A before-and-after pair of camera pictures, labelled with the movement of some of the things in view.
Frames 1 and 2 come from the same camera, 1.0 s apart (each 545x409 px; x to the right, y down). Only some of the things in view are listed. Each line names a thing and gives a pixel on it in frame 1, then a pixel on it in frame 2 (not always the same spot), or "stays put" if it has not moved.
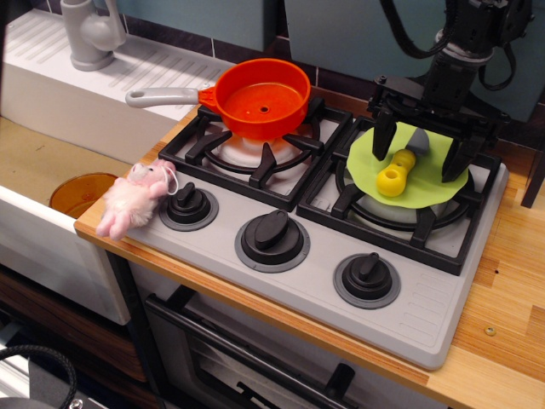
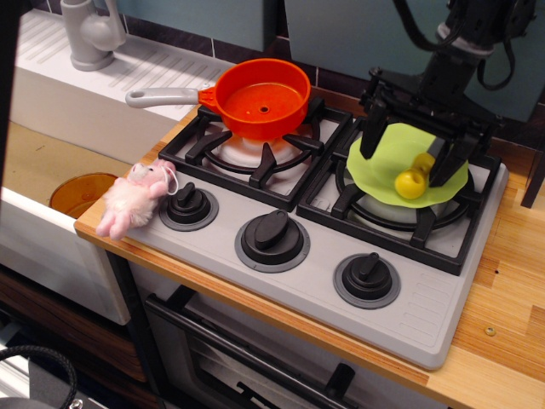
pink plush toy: [132, 199] stays put
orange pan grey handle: [255, 99] stays put
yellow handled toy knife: [392, 181] -> [410, 184]
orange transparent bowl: [73, 195] stays put
